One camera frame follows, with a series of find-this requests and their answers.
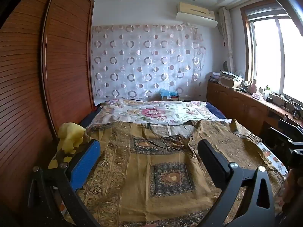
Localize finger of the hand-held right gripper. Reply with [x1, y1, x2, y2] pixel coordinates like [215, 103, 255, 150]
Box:
[278, 119, 303, 135]
[285, 137, 303, 148]

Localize small tripod camera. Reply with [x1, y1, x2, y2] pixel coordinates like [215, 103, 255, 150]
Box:
[292, 104, 303, 119]

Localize beige air conditioner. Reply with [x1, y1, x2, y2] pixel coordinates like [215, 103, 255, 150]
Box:
[177, 2, 215, 20]

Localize stack of papers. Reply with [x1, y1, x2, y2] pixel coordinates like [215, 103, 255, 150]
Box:
[209, 72, 222, 85]

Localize circle-patterned sheer wall curtain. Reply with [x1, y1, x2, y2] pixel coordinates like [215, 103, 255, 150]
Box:
[91, 24, 206, 107]

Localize flat cardboard box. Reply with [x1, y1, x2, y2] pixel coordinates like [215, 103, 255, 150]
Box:
[219, 76, 242, 89]

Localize wooden slatted wardrobe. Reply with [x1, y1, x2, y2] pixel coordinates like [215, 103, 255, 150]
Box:
[0, 0, 96, 218]

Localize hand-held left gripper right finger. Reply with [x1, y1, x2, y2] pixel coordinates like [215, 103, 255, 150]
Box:
[197, 139, 276, 227]

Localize low wooden cabinet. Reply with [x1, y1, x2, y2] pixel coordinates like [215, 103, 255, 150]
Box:
[206, 80, 303, 142]

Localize floral bedspread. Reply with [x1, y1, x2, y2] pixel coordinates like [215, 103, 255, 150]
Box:
[91, 99, 213, 126]

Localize beige patterned window curtain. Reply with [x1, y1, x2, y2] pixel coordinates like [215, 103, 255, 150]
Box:
[218, 7, 235, 72]

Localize orange fruit print sheet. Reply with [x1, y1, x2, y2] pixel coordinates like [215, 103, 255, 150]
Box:
[257, 141, 288, 178]

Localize blue plastic bag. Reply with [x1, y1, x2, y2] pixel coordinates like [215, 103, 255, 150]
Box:
[160, 88, 178, 98]

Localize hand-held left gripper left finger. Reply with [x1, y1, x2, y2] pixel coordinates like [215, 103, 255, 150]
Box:
[28, 139, 102, 227]

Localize window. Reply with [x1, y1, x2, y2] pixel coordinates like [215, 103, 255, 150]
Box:
[240, 0, 303, 104]

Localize brown patterned garment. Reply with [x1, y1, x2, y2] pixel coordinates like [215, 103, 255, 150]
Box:
[51, 119, 286, 227]

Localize small cardboard box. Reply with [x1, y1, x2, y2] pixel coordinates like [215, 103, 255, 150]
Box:
[162, 94, 180, 102]

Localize yellow plush toy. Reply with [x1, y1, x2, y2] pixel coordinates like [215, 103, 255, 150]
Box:
[48, 122, 87, 169]

